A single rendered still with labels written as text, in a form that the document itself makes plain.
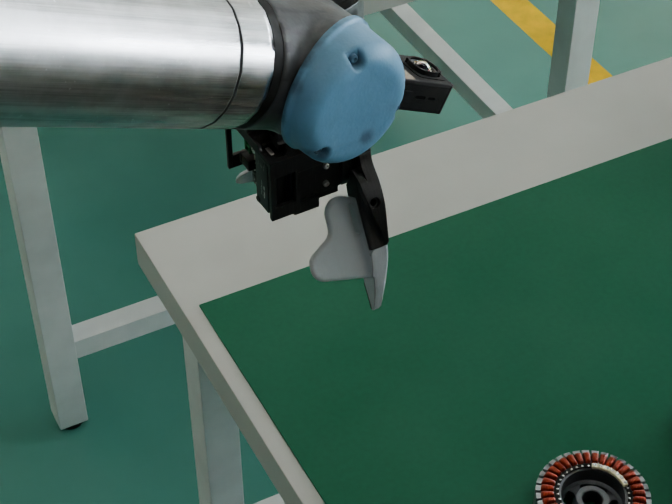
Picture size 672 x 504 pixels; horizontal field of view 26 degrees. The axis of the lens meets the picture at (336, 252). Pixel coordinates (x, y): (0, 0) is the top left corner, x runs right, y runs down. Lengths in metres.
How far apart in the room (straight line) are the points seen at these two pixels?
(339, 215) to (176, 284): 0.67
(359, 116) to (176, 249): 0.98
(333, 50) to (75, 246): 2.15
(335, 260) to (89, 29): 0.41
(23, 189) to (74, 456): 0.55
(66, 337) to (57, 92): 1.73
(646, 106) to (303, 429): 0.72
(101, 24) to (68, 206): 2.30
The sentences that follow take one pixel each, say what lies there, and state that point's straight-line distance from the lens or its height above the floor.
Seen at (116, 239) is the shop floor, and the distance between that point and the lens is 2.89.
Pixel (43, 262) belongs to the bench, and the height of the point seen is 0.39.
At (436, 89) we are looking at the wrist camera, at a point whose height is 1.29.
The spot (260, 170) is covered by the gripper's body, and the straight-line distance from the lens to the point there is 1.02.
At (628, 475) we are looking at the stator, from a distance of 1.47.
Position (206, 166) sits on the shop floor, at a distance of 3.04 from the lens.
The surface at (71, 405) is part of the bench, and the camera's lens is 2.51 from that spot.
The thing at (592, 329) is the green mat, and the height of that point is 0.75.
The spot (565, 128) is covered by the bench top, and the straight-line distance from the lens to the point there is 1.93.
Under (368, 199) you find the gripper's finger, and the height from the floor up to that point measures 1.25.
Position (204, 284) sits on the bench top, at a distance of 1.69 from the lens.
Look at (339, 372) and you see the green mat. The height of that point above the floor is 0.75.
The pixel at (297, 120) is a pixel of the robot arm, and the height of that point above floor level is 1.46.
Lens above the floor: 1.92
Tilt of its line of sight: 43 degrees down
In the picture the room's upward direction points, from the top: straight up
